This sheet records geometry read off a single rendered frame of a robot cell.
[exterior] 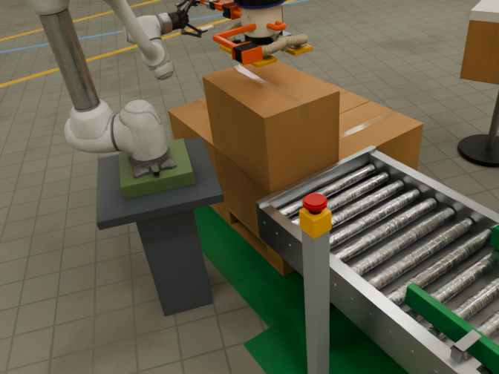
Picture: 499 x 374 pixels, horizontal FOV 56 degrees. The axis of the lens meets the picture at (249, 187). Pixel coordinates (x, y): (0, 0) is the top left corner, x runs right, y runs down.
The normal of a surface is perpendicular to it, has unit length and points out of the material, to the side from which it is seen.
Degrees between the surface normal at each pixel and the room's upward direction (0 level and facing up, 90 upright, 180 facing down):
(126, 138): 84
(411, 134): 90
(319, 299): 90
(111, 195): 0
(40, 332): 0
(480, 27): 90
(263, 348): 0
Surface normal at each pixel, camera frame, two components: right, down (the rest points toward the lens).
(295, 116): 0.51, 0.47
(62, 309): -0.10, -0.81
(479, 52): -0.59, 0.52
